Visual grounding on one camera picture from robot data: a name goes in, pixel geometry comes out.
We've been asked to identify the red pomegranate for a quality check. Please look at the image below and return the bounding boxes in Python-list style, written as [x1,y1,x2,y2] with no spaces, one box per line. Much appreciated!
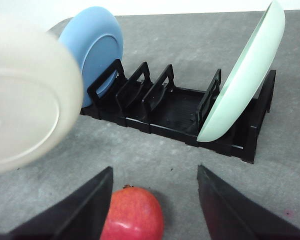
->
[100,184,165,240]

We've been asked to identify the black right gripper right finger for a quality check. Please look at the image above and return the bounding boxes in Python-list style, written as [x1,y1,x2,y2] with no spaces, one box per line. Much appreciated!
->
[197,165,300,240]

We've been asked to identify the light green plate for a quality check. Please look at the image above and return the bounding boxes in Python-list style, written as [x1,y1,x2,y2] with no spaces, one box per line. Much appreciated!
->
[196,0,286,142]

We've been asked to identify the black plastic dish rack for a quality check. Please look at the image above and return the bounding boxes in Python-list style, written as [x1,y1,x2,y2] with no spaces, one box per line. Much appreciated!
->
[80,59,277,164]

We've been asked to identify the blue plate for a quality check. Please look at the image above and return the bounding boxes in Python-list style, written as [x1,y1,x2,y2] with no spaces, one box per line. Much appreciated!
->
[59,6,124,108]

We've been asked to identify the white plate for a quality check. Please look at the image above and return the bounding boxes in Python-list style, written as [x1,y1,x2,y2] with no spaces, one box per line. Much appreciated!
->
[0,16,84,174]

